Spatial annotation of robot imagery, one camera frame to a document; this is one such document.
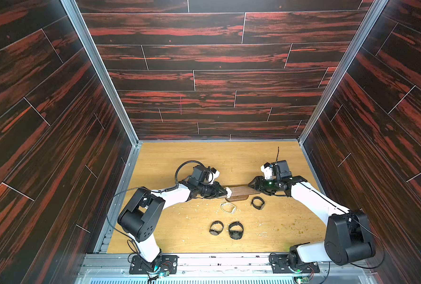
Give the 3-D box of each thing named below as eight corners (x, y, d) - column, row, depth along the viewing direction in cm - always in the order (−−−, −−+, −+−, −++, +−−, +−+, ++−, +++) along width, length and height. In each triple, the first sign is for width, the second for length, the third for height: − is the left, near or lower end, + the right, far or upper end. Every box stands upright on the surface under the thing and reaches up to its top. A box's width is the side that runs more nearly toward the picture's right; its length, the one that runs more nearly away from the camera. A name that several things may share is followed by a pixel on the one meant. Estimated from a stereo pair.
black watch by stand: (250, 204, 93) (250, 202, 91) (254, 196, 96) (255, 194, 95) (262, 211, 91) (263, 209, 89) (266, 202, 94) (267, 200, 92)
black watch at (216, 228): (209, 235, 84) (209, 233, 82) (209, 222, 88) (209, 220, 86) (223, 235, 84) (224, 233, 82) (223, 222, 88) (223, 220, 86)
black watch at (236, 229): (229, 239, 82) (229, 236, 79) (228, 223, 87) (228, 220, 84) (243, 239, 82) (244, 236, 79) (241, 223, 87) (242, 220, 84)
